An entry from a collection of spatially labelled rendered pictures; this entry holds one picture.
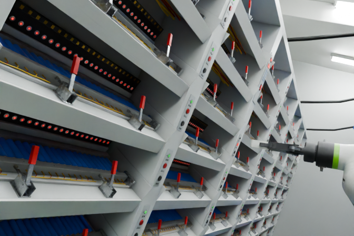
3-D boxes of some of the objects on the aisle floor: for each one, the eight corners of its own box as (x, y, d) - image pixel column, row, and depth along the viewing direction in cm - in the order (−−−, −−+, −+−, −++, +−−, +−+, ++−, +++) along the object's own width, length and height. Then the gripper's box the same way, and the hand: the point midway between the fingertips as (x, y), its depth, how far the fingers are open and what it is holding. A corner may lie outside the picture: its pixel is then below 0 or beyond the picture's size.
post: (60, 430, 96) (265, -63, 114) (36, 451, 87) (261, -84, 106) (21, 383, 105) (216, -66, 123) (-4, 398, 97) (208, -85, 115)
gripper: (314, 161, 109) (246, 150, 120) (314, 165, 121) (252, 154, 131) (316, 140, 111) (249, 130, 121) (316, 145, 122) (255, 136, 133)
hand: (259, 144), depth 125 cm, fingers closed
